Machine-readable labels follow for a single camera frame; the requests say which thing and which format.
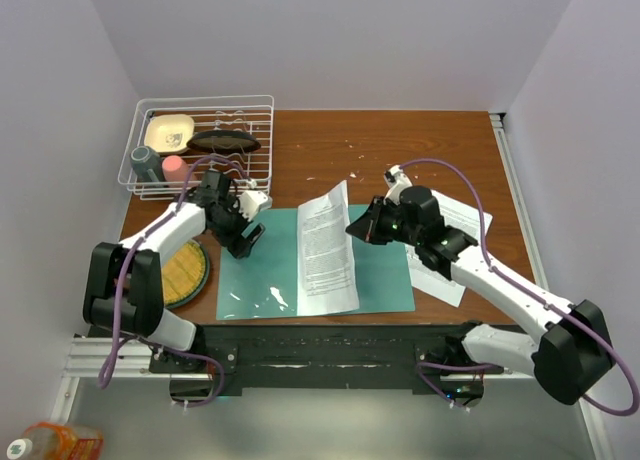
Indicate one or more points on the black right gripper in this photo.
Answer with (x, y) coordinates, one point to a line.
(366, 228)

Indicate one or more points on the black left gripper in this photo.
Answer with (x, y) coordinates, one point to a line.
(240, 248)

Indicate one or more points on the printed white paper sheet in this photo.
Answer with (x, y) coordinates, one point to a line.
(326, 280)

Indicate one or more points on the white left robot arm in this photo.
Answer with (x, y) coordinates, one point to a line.
(124, 291)

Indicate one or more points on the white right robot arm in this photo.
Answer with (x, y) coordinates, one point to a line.
(564, 346)

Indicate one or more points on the round green yellow plate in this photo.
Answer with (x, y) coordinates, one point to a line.
(185, 274)

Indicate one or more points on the pink cup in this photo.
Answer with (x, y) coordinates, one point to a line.
(175, 170)

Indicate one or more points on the dark brown oval plate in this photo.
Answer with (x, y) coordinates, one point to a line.
(223, 142)

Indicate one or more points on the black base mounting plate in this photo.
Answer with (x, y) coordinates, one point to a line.
(397, 357)

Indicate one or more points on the grey cup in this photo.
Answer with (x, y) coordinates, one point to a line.
(147, 165)

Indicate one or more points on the cream square dish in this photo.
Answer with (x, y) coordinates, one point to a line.
(169, 134)

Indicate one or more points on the orange drink bottle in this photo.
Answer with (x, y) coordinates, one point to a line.
(47, 440)

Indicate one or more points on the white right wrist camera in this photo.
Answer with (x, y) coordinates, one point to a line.
(397, 181)

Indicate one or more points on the white wire dish rack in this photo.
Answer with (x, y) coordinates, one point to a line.
(253, 114)

